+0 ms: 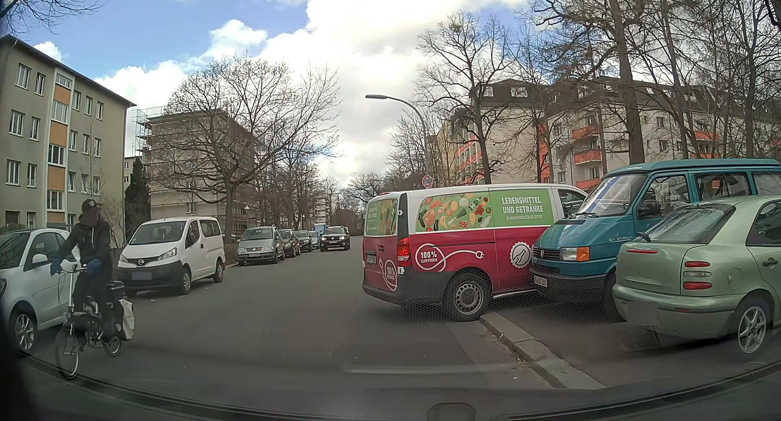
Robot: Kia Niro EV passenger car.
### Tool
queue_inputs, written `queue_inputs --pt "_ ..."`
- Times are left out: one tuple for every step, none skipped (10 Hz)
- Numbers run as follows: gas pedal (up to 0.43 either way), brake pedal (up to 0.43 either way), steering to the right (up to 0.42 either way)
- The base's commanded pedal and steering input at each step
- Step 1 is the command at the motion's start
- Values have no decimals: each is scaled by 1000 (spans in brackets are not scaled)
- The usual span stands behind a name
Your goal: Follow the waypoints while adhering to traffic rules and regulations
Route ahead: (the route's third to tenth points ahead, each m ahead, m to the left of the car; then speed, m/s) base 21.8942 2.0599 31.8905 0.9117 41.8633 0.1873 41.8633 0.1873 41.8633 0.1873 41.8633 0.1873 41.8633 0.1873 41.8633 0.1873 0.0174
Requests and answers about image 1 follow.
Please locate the white building with red balconies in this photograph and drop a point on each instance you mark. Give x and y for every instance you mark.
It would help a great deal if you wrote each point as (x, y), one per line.
(579, 140)

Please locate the building with scaffolding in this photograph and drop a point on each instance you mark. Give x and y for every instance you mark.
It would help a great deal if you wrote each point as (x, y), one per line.
(183, 165)

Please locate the teal van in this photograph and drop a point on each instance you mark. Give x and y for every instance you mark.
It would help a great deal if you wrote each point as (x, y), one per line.
(610, 226)

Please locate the row of bare trees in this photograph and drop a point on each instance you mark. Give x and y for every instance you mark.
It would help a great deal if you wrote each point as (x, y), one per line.
(628, 73)
(244, 146)

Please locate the person on bicycle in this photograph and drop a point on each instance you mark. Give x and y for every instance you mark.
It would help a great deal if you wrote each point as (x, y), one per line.
(91, 274)

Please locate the grey minivan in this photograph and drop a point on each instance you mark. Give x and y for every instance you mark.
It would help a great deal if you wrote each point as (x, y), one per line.
(259, 245)

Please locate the red and white van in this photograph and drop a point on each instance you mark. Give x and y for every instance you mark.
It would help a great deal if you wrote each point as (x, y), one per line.
(451, 256)

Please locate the beige apartment building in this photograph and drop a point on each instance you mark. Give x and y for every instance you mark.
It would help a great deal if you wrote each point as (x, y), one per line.
(55, 140)

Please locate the white small car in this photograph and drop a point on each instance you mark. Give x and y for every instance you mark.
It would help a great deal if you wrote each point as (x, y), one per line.
(30, 287)

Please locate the curved street lamp post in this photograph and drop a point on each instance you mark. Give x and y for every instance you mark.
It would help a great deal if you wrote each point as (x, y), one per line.
(421, 134)

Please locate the car's own bonnet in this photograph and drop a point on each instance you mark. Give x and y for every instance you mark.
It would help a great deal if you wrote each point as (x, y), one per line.
(390, 402)

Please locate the grey paved parking strip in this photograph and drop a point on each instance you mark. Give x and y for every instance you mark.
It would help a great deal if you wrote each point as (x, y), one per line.
(610, 348)

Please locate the light green car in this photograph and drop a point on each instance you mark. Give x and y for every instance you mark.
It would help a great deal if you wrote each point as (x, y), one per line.
(701, 274)

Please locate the dark conifer tree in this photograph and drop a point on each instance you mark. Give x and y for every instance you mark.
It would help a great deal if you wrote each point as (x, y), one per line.
(137, 195)

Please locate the row of parked cars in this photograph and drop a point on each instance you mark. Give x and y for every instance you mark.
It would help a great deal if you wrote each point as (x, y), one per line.
(300, 240)

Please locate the round road sign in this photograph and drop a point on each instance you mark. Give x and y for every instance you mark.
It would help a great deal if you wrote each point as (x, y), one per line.
(427, 181)

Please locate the grey asphalt road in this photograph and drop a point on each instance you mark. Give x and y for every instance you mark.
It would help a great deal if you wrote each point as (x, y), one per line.
(293, 311)

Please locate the black car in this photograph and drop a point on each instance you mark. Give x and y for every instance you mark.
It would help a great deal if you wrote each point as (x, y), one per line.
(335, 238)

